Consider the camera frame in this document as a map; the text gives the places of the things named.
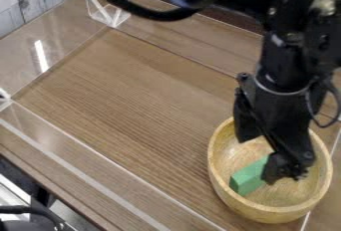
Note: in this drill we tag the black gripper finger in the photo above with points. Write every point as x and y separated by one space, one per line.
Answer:
245 124
290 159

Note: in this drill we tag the green rectangular block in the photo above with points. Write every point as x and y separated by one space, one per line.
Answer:
245 180

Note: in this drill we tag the clear acrylic corner bracket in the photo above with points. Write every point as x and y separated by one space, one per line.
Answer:
107 14

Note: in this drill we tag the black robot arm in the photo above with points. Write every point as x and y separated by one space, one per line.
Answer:
301 47

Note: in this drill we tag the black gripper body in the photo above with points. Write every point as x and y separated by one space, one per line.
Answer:
283 113

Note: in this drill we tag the wooden bowl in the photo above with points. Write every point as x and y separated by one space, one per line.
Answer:
275 203

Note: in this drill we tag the black metal table clamp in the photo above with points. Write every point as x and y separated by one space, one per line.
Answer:
56 216

